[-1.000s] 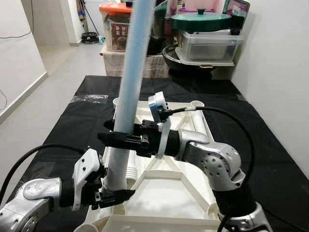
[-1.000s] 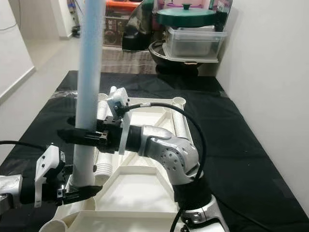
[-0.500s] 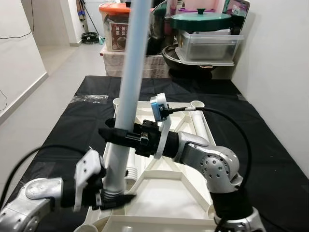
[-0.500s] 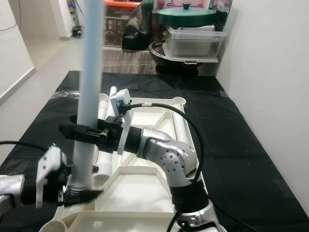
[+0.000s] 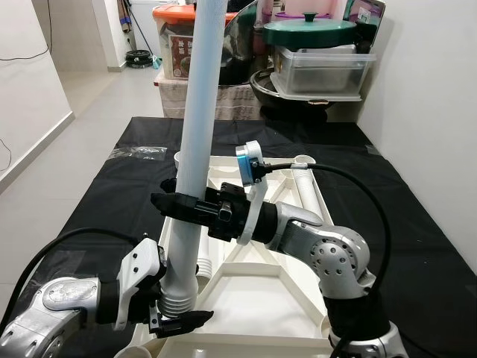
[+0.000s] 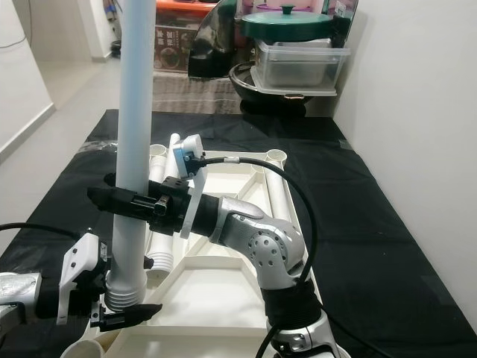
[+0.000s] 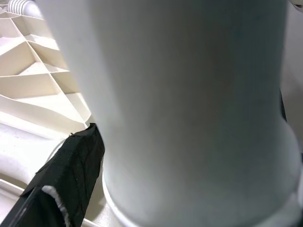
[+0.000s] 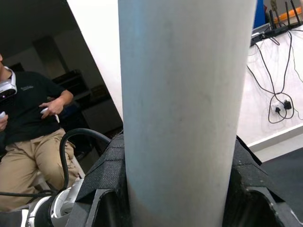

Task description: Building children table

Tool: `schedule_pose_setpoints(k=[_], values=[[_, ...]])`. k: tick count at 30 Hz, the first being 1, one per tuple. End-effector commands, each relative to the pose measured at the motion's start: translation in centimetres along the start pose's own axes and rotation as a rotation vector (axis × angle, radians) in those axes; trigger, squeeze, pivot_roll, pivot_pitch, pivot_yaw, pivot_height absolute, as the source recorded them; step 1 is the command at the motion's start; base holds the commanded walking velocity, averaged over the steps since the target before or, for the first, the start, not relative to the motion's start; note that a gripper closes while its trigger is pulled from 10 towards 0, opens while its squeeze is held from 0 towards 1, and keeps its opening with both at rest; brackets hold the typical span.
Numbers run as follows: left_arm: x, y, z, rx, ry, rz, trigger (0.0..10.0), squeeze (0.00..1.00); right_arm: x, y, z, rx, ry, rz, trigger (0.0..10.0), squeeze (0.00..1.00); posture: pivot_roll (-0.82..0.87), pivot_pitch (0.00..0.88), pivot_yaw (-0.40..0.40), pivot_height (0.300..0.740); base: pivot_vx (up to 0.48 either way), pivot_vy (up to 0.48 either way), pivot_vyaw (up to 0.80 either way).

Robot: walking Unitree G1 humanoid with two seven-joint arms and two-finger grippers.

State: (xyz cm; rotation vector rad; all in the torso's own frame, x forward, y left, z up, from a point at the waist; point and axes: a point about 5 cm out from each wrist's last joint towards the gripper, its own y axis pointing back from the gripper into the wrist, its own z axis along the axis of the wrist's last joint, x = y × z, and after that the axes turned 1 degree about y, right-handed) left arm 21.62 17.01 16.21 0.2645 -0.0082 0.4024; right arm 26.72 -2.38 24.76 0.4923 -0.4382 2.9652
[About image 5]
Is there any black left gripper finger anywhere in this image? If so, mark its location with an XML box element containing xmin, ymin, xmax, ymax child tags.
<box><xmin>159</xmin><ymin>311</ymin><xmax>215</xmax><ymax>338</ymax></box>

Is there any clear tape strip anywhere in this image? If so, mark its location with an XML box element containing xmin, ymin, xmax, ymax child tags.
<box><xmin>112</xmin><ymin>145</ymin><xmax>168</xmax><ymax>161</ymax></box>

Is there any white plastic table top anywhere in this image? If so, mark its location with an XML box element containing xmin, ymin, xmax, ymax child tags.
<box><xmin>116</xmin><ymin>151</ymin><xmax>351</xmax><ymax>358</ymax></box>

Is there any black table cloth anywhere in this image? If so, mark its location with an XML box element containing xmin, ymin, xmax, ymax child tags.
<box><xmin>15</xmin><ymin>116</ymin><xmax>477</xmax><ymax>358</ymax></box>

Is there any patterned cloth covered bench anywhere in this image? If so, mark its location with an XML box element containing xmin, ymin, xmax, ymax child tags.
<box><xmin>155</xmin><ymin>75</ymin><xmax>262</xmax><ymax>122</ymax></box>

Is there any black wok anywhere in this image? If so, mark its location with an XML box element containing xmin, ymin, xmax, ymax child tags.
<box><xmin>250</xmin><ymin>69</ymin><xmax>366</xmax><ymax>120</ymax></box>

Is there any mop with dark head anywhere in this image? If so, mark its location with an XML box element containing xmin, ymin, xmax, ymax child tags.
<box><xmin>121</xmin><ymin>0</ymin><xmax>155</xmax><ymax>70</ymax></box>

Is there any storage box with orange lid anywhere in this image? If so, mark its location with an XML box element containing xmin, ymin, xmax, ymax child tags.
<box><xmin>153</xmin><ymin>2</ymin><xmax>200</xmax><ymax>81</ymax></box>

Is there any clear plastic container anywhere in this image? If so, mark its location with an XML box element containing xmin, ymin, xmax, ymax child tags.
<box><xmin>270</xmin><ymin>45</ymin><xmax>377</xmax><ymax>100</ymax></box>

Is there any green pot lid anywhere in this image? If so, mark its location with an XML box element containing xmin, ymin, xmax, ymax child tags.
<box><xmin>262</xmin><ymin>11</ymin><xmax>358</xmax><ymax>51</ymax></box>

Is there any pink plastic container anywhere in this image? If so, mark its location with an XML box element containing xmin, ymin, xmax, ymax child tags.
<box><xmin>285</xmin><ymin>0</ymin><xmax>345</xmax><ymax>23</ymax></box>

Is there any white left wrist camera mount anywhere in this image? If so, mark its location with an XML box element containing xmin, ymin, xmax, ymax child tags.
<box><xmin>116</xmin><ymin>237</ymin><xmax>166</xmax><ymax>329</ymax></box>

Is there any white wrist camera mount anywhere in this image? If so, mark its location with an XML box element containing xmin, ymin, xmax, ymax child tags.
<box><xmin>116</xmin><ymin>237</ymin><xmax>166</xmax><ymax>329</ymax></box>
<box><xmin>235</xmin><ymin>140</ymin><xmax>271</xmax><ymax>245</ymax></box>

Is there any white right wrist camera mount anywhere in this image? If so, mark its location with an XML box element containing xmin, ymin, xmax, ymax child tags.
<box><xmin>235</xmin><ymin>140</ymin><xmax>271</xmax><ymax>245</ymax></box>

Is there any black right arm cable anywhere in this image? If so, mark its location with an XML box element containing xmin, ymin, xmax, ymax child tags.
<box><xmin>257</xmin><ymin>160</ymin><xmax>394</xmax><ymax>358</ymax></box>

